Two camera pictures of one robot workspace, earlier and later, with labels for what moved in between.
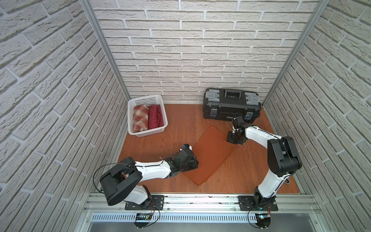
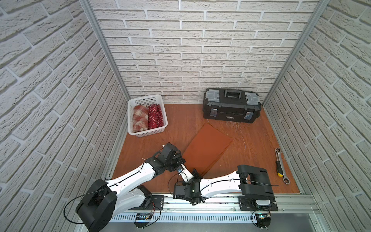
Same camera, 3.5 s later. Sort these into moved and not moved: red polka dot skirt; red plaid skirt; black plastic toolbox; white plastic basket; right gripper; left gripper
Moved: left gripper; right gripper
Not moved: black plastic toolbox; red polka dot skirt; white plastic basket; red plaid skirt
